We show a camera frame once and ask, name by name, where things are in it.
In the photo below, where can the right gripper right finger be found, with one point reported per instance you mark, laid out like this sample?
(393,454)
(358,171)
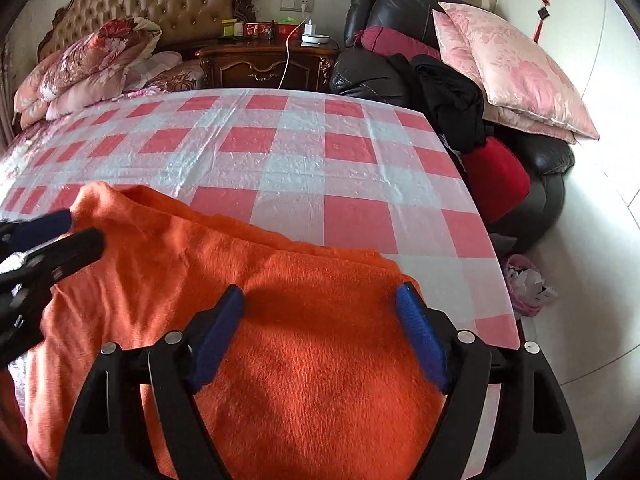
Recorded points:
(534,436)

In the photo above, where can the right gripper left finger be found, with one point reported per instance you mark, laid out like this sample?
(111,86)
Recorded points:
(108,437)

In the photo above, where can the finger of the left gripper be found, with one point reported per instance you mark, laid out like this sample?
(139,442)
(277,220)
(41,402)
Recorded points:
(54,262)
(22,236)

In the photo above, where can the orange pants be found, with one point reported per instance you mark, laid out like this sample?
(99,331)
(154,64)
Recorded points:
(319,381)

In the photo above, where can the pink lined waste bin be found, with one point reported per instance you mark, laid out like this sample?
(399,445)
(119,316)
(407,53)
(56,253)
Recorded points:
(527,288)

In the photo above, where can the folded floral quilt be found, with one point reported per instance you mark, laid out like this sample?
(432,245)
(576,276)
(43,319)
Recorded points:
(91,70)

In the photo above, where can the small pink bed pillow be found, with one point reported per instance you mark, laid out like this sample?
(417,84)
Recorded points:
(164,71)

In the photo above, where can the red folded cloth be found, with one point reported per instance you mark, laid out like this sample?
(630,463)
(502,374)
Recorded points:
(496,179)

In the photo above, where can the dark wooden nightstand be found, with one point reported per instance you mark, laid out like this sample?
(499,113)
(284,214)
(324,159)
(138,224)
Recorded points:
(267,64)

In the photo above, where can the yellow jar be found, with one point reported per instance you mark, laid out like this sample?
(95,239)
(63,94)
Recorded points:
(232,28)

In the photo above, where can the red white checkered tablecloth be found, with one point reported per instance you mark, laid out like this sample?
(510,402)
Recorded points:
(317,169)

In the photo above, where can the red tin box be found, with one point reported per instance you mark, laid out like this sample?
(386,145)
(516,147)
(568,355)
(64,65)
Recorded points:
(258,30)

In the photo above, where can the red cup green lid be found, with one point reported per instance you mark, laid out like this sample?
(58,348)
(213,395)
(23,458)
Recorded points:
(289,29)

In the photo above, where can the white round device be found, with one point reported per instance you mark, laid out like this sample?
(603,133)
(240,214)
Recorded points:
(314,40)

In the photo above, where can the black garment on armchair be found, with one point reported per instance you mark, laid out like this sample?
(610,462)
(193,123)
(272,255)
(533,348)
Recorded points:
(451,102)

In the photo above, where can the pink floral pillow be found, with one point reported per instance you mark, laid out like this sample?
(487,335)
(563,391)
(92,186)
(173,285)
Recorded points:
(524,89)

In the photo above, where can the maroon cushion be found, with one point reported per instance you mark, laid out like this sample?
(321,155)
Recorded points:
(388,42)

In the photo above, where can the red chinese knot ornament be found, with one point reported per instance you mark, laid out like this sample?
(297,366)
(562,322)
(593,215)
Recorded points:
(543,14)

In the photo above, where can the black leather armchair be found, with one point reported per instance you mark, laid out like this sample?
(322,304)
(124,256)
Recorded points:
(362,74)

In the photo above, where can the wall power socket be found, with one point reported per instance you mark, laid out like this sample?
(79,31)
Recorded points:
(300,6)

